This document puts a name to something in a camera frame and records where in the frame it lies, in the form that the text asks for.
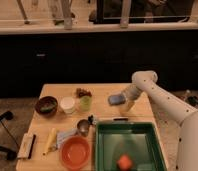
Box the yellow banana toy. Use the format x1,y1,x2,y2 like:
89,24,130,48
43,128,57,155

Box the white paper cup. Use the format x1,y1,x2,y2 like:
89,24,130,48
60,97,75,114

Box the orange block in bin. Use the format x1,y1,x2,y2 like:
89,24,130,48
117,155,133,171

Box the green plastic bin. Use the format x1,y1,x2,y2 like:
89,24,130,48
94,122,167,171

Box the black chair base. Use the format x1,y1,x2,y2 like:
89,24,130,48
0,111,18,161

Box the small metal cup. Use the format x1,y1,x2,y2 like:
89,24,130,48
77,119,90,137

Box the small black white toy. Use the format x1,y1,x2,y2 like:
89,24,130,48
88,115,99,125

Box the black marker pen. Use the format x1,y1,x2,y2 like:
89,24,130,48
113,118,128,121

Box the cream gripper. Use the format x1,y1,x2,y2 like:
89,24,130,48
119,94,135,112

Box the blue sponge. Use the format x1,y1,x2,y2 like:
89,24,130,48
108,94,126,106

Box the blue grey cloth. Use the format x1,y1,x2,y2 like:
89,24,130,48
56,129,77,148

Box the green plastic cup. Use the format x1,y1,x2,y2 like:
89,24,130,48
80,96,92,111

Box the orange plastic bowl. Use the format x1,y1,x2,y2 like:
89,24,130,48
59,136,91,171

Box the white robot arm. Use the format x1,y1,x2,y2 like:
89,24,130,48
121,71,198,171

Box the dark brown bowl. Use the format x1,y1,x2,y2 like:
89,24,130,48
35,96,58,117

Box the brown grape cluster toy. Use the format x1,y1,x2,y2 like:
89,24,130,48
76,88,92,98

